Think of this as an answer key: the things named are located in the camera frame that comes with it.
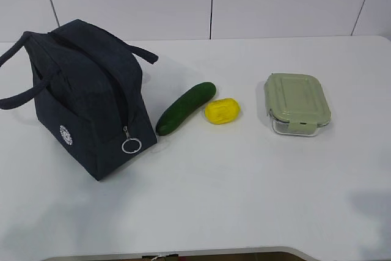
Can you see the green cucumber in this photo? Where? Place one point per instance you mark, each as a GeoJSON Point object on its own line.
{"type": "Point", "coordinates": [184, 106]}

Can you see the yellow lemon toy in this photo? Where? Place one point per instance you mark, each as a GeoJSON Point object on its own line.
{"type": "Point", "coordinates": [222, 111]}

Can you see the glass container green lid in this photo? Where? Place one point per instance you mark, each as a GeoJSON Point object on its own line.
{"type": "Point", "coordinates": [296, 104]}

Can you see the navy blue lunch bag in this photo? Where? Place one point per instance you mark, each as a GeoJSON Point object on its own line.
{"type": "Point", "coordinates": [87, 92]}

